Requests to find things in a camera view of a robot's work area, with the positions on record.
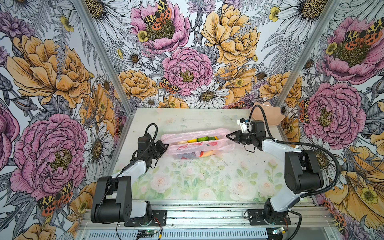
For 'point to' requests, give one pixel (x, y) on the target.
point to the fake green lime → (202, 139)
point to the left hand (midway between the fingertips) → (169, 147)
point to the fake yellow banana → (208, 152)
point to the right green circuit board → (278, 230)
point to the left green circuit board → (146, 233)
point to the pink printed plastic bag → (192, 144)
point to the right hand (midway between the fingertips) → (228, 139)
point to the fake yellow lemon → (192, 140)
